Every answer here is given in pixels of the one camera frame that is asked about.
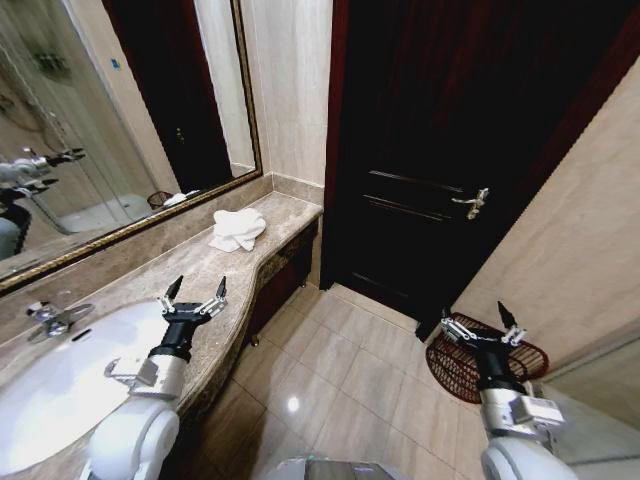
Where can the dark wooden door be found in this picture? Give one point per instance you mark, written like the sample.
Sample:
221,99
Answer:
400,150

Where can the brown wicker hamper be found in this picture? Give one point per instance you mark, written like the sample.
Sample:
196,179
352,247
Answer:
450,372

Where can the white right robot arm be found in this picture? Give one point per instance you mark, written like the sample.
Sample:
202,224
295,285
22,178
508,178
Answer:
500,406

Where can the white oval sink basin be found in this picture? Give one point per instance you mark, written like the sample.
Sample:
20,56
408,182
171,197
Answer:
75,380

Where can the crumpled white towel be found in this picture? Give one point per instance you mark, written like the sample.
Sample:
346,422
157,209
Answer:
237,227

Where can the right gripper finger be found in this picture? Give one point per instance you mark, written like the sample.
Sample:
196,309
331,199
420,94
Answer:
512,332
457,330

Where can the gold-framed wall mirror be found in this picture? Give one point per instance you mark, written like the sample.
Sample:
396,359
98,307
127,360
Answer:
100,150

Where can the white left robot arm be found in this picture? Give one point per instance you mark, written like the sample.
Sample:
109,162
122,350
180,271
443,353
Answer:
131,430

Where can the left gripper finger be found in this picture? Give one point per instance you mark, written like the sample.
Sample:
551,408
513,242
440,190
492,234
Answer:
171,299
218,300

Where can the chrome sink faucet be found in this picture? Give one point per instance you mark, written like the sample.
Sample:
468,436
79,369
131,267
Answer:
50,325

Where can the dark wooden vanity cabinet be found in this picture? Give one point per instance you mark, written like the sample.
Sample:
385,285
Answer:
285,280

